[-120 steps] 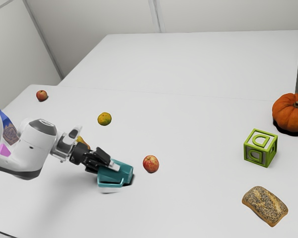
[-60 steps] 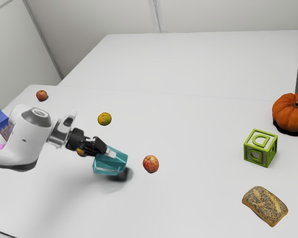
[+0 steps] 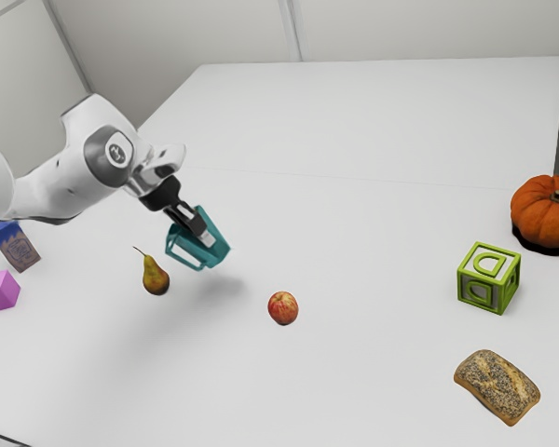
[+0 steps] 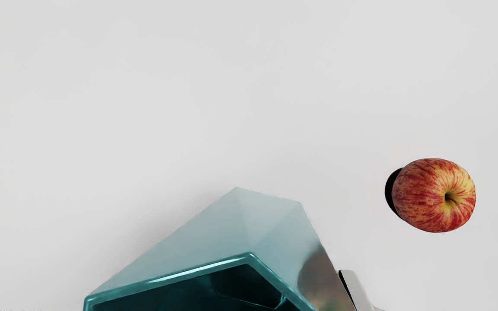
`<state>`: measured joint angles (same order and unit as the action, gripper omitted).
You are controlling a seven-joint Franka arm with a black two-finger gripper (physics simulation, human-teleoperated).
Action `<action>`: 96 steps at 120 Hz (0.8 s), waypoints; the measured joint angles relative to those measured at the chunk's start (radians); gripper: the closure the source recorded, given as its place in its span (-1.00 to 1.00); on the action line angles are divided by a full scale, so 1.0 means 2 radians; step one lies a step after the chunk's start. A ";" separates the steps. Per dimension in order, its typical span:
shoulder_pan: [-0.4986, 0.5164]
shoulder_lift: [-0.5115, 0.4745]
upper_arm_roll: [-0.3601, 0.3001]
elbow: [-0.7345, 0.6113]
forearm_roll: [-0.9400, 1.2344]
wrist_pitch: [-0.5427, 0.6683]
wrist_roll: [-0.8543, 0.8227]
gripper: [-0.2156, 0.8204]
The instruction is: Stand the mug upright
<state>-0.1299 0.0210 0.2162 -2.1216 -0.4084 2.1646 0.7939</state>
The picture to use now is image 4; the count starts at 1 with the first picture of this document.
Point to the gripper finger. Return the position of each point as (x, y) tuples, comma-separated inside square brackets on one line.
[(356, 291)]

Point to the teal faceted mug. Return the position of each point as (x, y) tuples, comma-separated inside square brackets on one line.
[(236, 233)]

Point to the red yellow apple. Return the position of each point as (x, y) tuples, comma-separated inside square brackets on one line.
[(434, 195)]

